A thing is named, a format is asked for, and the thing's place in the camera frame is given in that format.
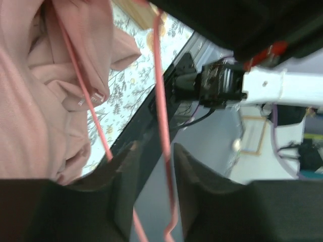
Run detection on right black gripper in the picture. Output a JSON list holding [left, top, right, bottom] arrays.
[[152, 0, 322, 66]]

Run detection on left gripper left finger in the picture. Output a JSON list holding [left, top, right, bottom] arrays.
[[1, 141, 139, 241]]

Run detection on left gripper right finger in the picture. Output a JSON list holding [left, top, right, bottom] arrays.
[[174, 143, 322, 241]]

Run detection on pink wire hanger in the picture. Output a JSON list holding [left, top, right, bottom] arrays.
[[58, 9, 178, 241]]

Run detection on dusty pink t shirt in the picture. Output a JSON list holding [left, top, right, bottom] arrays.
[[1, 1, 141, 184]]

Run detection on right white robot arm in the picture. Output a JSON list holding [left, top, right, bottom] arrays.
[[153, 1, 322, 109]]

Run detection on black base bar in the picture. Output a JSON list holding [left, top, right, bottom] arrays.
[[111, 33, 213, 198]]

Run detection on right wooden clothes rack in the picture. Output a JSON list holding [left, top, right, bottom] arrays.
[[126, 0, 158, 30]]

